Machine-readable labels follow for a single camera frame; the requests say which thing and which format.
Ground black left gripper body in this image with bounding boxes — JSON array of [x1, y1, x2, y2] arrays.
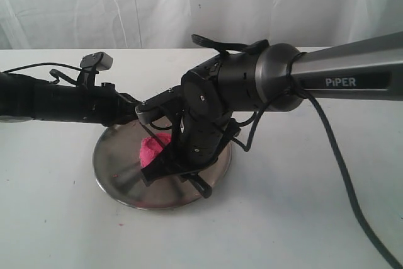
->
[[62, 83, 125, 126]]

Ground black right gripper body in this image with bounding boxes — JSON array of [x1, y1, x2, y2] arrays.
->
[[181, 111, 241, 168]]

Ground pink dough lump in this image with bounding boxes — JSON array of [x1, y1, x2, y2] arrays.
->
[[139, 132, 171, 168]]

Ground black knife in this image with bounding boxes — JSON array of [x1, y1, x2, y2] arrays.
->
[[141, 124, 212, 198]]

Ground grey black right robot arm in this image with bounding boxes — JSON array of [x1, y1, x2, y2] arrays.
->
[[135, 33, 402, 184]]

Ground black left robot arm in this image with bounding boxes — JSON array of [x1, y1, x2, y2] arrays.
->
[[1, 72, 140, 127]]

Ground round steel plate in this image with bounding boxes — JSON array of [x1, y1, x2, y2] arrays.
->
[[92, 117, 233, 210]]

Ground white backdrop curtain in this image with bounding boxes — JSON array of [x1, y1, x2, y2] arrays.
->
[[1, 0, 402, 49]]

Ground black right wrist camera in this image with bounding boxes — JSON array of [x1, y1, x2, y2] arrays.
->
[[135, 86, 185, 130]]

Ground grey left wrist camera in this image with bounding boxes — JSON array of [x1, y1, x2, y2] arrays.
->
[[76, 52, 113, 88]]

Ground thin black left cable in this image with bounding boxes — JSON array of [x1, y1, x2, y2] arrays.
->
[[0, 62, 82, 87]]

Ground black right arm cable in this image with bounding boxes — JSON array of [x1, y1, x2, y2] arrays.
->
[[191, 33, 403, 269]]

